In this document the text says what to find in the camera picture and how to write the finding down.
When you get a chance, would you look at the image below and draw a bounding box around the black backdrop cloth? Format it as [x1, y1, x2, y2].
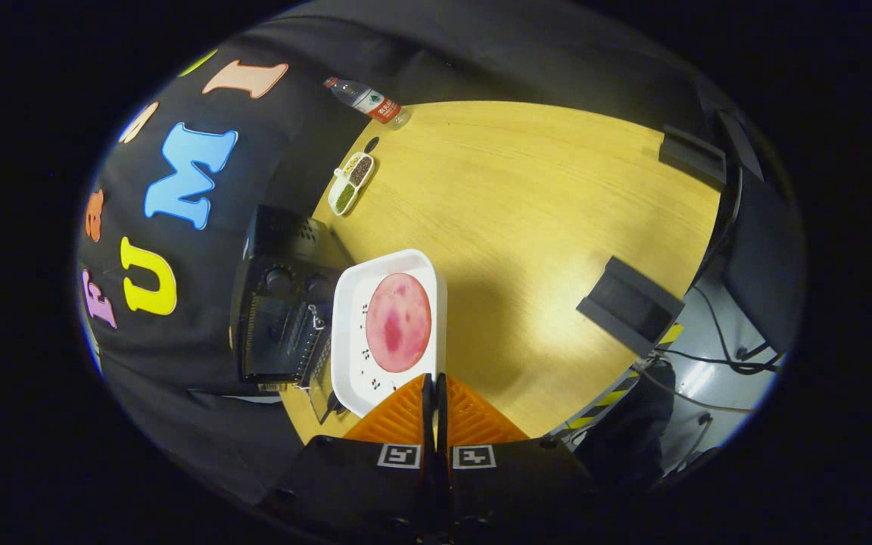
[76, 0, 808, 508]

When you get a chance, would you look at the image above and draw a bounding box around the black floor cable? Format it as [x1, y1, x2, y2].
[663, 284, 785, 377]

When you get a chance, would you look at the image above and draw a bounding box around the clear water bottle red label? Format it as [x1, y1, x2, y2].
[322, 76, 411, 129]

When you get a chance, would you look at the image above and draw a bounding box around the yellow black striped tape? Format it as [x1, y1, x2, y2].
[565, 324, 685, 432]

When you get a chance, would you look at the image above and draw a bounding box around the white square plate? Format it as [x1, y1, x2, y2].
[330, 248, 448, 419]

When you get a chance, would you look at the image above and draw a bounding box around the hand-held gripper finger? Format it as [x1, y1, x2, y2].
[436, 372, 596, 542]
[277, 372, 437, 542]

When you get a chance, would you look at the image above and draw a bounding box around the round pink meat slice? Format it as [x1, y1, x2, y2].
[365, 272, 433, 373]

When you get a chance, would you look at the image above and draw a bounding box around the black toaster oven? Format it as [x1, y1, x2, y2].
[230, 204, 353, 425]

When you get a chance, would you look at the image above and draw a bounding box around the white divided bean dish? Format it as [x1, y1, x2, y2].
[328, 151, 376, 217]

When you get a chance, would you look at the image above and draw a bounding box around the black table clamp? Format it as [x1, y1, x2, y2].
[576, 256, 685, 358]
[659, 125, 728, 190]

